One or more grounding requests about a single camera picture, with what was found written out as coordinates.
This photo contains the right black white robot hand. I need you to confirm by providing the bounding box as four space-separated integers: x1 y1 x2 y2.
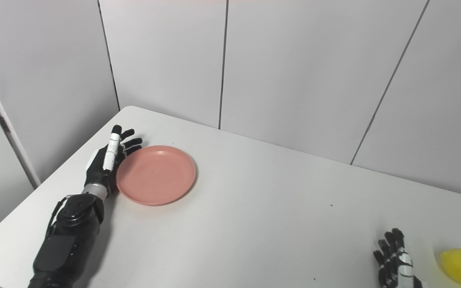
373 228 426 288

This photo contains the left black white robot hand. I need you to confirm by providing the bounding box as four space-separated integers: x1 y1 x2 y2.
84 124 143 197

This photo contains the pink round plate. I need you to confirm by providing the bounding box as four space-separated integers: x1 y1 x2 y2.
115 145 197 207

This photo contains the thin black left wrist cable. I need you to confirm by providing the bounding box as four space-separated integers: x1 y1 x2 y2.
46 195 73 237

